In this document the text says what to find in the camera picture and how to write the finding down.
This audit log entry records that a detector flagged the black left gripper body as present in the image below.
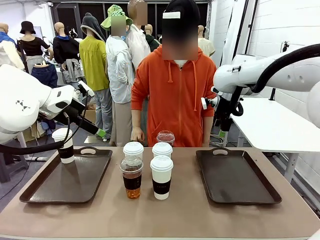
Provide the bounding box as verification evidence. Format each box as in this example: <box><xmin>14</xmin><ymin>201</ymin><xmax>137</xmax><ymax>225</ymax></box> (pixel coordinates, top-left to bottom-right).
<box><xmin>63</xmin><ymin>99</ymin><xmax>100</xmax><ymax>136</ymax></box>

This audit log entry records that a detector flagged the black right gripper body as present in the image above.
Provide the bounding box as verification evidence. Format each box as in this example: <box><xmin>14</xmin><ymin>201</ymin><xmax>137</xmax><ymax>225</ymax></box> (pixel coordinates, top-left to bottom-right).
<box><xmin>215</xmin><ymin>98</ymin><xmax>235</xmax><ymax>133</ymax></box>

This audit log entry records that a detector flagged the white paper cup black sleeve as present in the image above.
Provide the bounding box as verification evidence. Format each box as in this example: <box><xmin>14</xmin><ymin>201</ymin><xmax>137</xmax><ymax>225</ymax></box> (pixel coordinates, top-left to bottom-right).
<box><xmin>149</xmin><ymin>154</ymin><xmax>174</xmax><ymax>200</ymax></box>
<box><xmin>122</xmin><ymin>141</ymin><xmax>145</xmax><ymax>161</ymax></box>
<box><xmin>51</xmin><ymin>128</ymin><xmax>75</xmax><ymax>165</ymax></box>
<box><xmin>151</xmin><ymin>142</ymin><xmax>174</xmax><ymax>160</ymax></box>

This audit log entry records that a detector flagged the clear iced tea cup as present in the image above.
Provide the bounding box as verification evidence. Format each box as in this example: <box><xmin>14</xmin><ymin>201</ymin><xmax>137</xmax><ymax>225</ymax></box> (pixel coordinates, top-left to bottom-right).
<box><xmin>156</xmin><ymin>130</ymin><xmax>176</xmax><ymax>147</ymax></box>
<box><xmin>119</xmin><ymin>156</ymin><xmax>144</xmax><ymax>200</ymax></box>

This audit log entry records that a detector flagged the person's right forearm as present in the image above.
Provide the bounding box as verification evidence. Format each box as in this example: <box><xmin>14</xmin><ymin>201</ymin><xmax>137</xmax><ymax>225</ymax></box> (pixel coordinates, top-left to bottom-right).
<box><xmin>131</xmin><ymin>109</ymin><xmax>143</xmax><ymax>130</ymax></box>

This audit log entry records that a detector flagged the person's left forearm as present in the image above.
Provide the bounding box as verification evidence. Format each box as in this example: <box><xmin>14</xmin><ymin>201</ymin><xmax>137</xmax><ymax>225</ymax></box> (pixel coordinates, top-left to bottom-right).
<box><xmin>202</xmin><ymin>116</ymin><xmax>214</xmax><ymax>148</ymax></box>

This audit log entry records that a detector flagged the dark brown serving tray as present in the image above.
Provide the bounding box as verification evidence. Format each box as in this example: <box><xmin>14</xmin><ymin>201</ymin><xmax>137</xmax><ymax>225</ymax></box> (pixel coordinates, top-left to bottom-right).
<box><xmin>195</xmin><ymin>147</ymin><xmax>283</xmax><ymax>206</ymax></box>
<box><xmin>19</xmin><ymin>146</ymin><xmax>114</xmax><ymax>205</ymax></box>

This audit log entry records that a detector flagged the person's right hand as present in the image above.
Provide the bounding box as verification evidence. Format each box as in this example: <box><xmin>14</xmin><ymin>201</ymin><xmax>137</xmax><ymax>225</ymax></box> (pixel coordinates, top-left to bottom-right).
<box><xmin>130</xmin><ymin>126</ymin><xmax>146</xmax><ymax>146</ymax></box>

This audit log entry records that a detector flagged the cardboard box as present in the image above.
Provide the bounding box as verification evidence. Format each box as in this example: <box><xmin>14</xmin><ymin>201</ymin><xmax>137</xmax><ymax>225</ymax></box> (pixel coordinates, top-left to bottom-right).
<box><xmin>82</xmin><ymin>108</ymin><xmax>97</xmax><ymax>125</ymax></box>

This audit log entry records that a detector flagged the white side table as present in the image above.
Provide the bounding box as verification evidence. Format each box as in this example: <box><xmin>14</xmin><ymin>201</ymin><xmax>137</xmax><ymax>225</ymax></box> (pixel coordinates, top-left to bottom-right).
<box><xmin>229</xmin><ymin>96</ymin><xmax>320</xmax><ymax>183</ymax></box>

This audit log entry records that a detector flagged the person in orange hoodie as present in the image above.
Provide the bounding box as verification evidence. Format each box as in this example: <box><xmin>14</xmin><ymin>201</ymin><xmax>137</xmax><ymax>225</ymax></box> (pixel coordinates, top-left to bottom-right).
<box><xmin>130</xmin><ymin>0</ymin><xmax>218</xmax><ymax>148</ymax></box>

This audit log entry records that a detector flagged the mannequin torso in jeans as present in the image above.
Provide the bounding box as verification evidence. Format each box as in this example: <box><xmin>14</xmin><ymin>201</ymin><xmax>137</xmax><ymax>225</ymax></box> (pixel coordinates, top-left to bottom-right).
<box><xmin>31</xmin><ymin>62</ymin><xmax>59</xmax><ymax>88</ymax></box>

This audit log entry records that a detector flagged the mannequin in yellow-green shirt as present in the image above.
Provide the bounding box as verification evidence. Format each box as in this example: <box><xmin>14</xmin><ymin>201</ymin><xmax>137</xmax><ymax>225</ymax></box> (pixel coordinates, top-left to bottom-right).
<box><xmin>79</xmin><ymin>12</ymin><xmax>113</xmax><ymax>141</ymax></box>

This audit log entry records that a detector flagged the mannequin in black hoodie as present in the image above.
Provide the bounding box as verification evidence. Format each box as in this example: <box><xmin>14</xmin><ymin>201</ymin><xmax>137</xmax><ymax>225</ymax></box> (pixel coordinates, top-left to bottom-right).
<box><xmin>52</xmin><ymin>21</ymin><xmax>85</xmax><ymax>85</ymax></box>

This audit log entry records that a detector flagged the mannequin in beige shirt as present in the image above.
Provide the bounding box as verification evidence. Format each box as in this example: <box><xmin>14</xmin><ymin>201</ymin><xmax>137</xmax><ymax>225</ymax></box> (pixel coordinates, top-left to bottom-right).
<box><xmin>197</xmin><ymin>24</ymin><xmax>216</xmax><ymax>58</ymax></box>

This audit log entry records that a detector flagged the grey stool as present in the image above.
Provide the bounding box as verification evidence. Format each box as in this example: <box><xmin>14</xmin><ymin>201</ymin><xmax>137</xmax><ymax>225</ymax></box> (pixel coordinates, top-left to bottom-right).
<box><xmin>0</xmin><ymin>149</ymin><xmax>30</xmax><ymax>183</ymax></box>

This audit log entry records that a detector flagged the mannequin in black top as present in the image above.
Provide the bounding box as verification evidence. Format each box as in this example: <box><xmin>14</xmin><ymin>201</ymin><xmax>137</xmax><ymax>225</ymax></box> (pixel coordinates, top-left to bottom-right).
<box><xmin>16</xmin><ymin>21</ymin><xmax>54</xmax><ymax>75</ymax></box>

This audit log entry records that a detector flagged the tall mannequin in white shirt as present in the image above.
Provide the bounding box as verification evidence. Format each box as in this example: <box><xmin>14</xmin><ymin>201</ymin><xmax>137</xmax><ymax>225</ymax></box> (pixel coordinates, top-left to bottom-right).
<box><xmin>126</xmin><ymin>0</ymin><xmax>151</xmax><ymax>71</ymax></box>

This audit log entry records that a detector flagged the mannequin in blue white jacket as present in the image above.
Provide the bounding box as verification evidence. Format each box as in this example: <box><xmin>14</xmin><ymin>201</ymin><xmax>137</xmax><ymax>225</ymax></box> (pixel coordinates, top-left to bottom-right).
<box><xmin>0</xmin><ymin>22</ymin><xmax>25</xmax><ymax>70</ymax></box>

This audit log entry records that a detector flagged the mannequin in dark green jacket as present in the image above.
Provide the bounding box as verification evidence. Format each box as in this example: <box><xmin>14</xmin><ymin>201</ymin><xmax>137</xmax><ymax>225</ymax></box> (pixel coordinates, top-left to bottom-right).
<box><xmin>144</xmin><ymin>24</ymin><xmax>161</xmax><ymax>53</ymax></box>

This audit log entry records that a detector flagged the black bucket hat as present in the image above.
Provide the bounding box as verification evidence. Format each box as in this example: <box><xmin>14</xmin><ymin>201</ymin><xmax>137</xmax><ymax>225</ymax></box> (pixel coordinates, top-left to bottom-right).
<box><xmin>19</xmin><ymin>21</ymin><xmax>37</xmax><ymax>35</ymax></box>

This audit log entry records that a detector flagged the green checked sun hat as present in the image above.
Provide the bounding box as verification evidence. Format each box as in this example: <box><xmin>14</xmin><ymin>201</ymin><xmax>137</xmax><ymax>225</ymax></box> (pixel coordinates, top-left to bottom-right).
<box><xmin>100</xmin><ymin>4</ymin><xmax>133</xmax><ymax>31</ymax></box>

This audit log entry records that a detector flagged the black beanie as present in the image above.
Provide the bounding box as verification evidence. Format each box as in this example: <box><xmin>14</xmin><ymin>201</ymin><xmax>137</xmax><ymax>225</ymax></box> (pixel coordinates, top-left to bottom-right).
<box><xmin>163</xmin><ymin>0</ymin><xmax>201</xmax><ymax>28</ymax></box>

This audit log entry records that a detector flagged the bundle of floor cables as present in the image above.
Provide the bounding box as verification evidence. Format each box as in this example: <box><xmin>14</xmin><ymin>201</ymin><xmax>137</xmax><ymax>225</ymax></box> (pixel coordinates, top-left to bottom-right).
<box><xmin>209</xmin><ymin>133</ymin><xmax>227</xmax><ymax>147</ymax></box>

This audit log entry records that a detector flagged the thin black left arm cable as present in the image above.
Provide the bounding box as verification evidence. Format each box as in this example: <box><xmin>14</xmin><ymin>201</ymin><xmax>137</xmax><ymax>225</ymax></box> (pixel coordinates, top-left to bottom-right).
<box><xmin>63</xmin><ymin>93</ymin><xmax>90</xmax><ymax>145</ymax></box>

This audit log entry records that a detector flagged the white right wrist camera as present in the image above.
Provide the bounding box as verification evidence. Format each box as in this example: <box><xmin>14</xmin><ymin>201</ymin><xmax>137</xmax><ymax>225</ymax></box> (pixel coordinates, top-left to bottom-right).
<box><xmin>201</xmin><ymin>96</ymin><xmax>220</xmax><ymax>110</ymax></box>

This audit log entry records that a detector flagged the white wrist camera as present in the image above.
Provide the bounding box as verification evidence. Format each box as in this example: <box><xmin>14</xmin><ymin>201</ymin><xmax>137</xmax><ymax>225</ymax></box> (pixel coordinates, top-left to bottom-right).
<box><xmin>77</xmin><ymin>80</ymin><xmax>96</xmax><ymax>98</ymax></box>
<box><xmin>201</xmin><ymin>96</ymin><xmax>220</xmax><ymax>110</ymax></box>

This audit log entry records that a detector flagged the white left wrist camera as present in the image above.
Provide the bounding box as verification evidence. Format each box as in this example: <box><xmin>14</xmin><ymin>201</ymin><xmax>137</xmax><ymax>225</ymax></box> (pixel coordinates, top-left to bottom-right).
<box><xmin>77</xmin><ymin>80</ymin><xmax>96</xmax><ymax>98</ymax></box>

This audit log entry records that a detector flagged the thick black left arm hose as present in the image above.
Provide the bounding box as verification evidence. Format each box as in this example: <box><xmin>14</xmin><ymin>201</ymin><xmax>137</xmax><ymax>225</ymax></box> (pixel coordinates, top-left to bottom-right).
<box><xmin>0</xmin><ymin>111</ymin><xmax>73</xmax><ymax>156</ymax></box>

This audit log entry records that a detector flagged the white head-mounted camera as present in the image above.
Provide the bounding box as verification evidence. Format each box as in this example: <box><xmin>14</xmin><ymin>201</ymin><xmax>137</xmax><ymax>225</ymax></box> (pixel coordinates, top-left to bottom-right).
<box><xmin>162</xmin><ymin>11</ymin><xmax>181</xmax><ymax>20</ymax></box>

